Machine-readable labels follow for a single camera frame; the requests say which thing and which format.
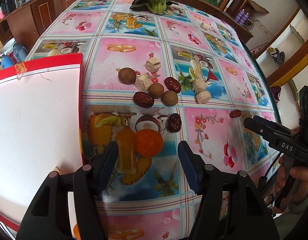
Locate dark wrinkled red date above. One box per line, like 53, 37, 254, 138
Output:
167, 113, 182, 133

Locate orange tangerine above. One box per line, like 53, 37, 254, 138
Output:
133, 129, 164, 158

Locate brown longan large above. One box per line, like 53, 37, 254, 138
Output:
118, 67, 136, 85

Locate person's right hand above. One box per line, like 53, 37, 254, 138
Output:
275, 155, 308, 210

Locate red white tray box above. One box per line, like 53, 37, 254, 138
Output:
0, 53, 84, 231

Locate fruit pattern tablecloth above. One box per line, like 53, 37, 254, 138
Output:
27, 0, 278, 239

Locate purple bottles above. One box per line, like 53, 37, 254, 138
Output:
234, 9, 249, 25

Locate beige cake cube far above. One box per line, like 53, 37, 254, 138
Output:
200, 22, 210, 31

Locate grey blue thermos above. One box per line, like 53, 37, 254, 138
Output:
13, 43, 28, 62

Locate green bok choy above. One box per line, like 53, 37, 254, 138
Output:
129, 0, 177, 15

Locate cable bundle on shelf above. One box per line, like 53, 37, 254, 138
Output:
267, 47, 286, 66

